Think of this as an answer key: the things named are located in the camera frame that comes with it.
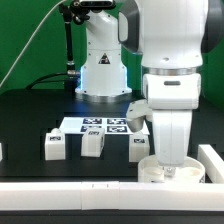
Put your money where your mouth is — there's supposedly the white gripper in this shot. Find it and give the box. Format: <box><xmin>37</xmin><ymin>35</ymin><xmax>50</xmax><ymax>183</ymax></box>
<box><xmin>143</xmin><ymin>73</ymin><xmax>201</xmax><ymax>166</ymax></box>

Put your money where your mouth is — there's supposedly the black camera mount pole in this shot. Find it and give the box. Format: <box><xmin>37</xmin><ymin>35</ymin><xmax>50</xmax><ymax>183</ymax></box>
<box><xmin>59</xmin><ymin>3</ymin><xmax>80</xmax><ymax>78</ymax></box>

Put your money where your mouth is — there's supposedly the white cable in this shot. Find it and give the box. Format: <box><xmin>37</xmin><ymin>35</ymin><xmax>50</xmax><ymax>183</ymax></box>
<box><xmin>0</xmin><ymin>0</ymin><xmax>68</xmax><ymax>88</ymax></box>

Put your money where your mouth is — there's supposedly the white front barrier rail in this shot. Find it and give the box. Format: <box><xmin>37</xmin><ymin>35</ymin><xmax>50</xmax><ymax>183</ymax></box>
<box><xmin>0</xmin><ymin>182</ymin><xmax>224</xmax><ymax>211</ymax></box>

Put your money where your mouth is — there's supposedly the white block at left edge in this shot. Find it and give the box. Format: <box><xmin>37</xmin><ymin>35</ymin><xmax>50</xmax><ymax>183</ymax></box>
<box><xmin>0</xmin><ymin>143</ymin><xmax>3</xmax><ymax>162</ymax></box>

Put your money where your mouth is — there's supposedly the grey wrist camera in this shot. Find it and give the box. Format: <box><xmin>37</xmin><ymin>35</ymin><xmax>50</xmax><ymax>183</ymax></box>
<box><xmin>126</xmin><ymin>99</ymin><xmax>152</xmax><ymax>132</ymax></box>

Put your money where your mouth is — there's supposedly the black cable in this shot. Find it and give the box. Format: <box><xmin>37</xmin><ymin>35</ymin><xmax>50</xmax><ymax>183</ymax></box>
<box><xmin>25</xmin><ymin>72</ymin><xmax>81</xmax><ymax>90</ymax></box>

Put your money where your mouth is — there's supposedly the white right barrier rail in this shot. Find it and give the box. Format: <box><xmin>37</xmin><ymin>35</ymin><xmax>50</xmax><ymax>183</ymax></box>
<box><xmin>197</xmin><ymin>144</ymin><xmax>224</xmax><ymax>184</ymax></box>

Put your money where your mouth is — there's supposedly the white barrier rail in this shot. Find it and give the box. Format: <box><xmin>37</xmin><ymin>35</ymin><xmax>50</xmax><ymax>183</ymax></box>
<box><xmin>0</xmin><ymin>182</ymin><xmax>224</xmax><ymax>211</ymax></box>
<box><xmin>197</xmin><ymin>144</ymin><xmax>224</xmax><ymax>184</ymax></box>

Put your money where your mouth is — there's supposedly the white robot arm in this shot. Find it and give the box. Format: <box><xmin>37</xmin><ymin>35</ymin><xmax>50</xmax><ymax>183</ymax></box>
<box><xmin>77</xmin><ymin>0</ymin><xmax>224</xmax><ymax>167</ymax></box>

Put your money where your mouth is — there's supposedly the white fiducial marker sheet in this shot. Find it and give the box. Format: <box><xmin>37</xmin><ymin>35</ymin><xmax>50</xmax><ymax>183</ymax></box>
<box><xmin>58</xmin><ymin>116</ymin><xmax>151</xmax><ymax>136</ymax></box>

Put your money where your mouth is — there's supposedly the white round stool seat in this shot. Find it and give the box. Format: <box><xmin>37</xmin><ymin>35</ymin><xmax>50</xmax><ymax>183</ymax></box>
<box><xmin>138</xmin><ymin>155</ymin><xmax>205</xmax><ymax>183</ymax></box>

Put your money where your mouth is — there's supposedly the black overhead camera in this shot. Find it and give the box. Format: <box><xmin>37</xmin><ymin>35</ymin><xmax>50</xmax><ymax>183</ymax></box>
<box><xmin>78</xmin><ymin>0</ymin><xmax>116</xmax><ymax>10</ymax></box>

